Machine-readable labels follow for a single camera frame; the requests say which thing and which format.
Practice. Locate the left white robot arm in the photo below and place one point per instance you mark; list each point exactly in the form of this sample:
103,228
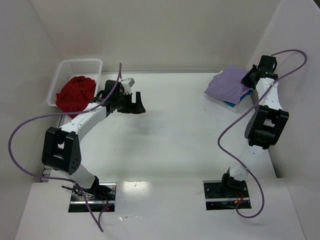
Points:
61,149

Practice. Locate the white folded t shirt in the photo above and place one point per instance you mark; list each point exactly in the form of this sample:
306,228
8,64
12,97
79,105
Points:
235,107

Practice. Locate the pink folded t shirt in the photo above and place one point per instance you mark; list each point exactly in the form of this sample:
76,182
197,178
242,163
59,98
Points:
246,91

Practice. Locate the blue folded t shirt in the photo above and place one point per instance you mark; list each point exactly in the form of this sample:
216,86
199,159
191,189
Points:
233,104

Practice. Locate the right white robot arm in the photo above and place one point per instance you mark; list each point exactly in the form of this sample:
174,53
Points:
263,129

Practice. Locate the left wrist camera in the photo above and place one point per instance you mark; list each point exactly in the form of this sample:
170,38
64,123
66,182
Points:
127,85

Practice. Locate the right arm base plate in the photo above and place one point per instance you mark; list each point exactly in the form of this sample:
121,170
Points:
216,199

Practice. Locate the red t shirt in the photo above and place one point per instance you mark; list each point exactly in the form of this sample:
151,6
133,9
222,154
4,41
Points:
76,94

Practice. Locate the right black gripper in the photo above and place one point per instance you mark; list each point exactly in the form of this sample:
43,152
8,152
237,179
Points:
250,81

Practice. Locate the white plastic basket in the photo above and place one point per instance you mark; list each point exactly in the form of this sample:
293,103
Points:
67,69

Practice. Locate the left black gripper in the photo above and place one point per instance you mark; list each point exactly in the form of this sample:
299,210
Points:
129,103

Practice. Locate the purple t shirt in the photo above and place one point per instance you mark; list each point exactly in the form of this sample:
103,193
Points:
228,85

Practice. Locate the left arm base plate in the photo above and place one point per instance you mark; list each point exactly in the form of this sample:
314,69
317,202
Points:
105,199

